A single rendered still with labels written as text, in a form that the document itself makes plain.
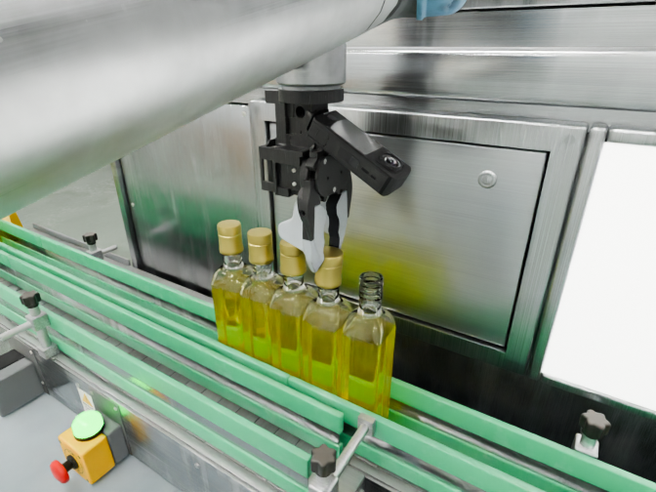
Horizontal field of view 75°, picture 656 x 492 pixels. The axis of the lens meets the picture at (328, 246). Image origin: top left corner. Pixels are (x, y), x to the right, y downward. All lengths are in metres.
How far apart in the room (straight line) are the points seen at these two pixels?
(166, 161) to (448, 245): 0.62
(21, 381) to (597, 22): 1.07
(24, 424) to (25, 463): 0.10
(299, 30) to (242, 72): 0.03
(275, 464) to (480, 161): 0.45
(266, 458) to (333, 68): 0.47
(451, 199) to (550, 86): 0.17
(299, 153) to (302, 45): 0.28
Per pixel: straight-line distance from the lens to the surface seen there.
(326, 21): 0.21
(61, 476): 0.85
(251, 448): 0.62
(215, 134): 0.84
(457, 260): 0.61
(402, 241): 0.63
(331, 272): 0.53
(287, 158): 0.48
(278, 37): 0.18
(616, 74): 0.54
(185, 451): 0.71
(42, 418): 1.04
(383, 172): 0.43
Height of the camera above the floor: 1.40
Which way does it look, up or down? 25 degrees down
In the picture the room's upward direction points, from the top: straight up
